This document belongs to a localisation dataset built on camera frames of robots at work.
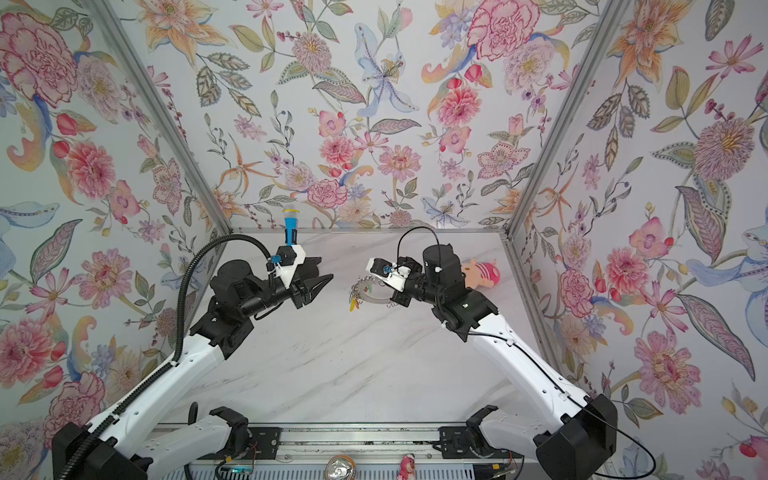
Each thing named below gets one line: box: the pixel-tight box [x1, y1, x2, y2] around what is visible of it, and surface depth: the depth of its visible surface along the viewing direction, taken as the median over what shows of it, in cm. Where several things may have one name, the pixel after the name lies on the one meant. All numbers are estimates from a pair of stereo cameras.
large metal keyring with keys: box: [349, 276, 398, 312], surface depth 80 cm
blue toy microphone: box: [282, 203, 300, 246], surface depth 95 cm
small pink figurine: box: [396, 453, 416, 480], surface depth 71 cm
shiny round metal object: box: [324, 455, 357, 480], surface depth 63 cm
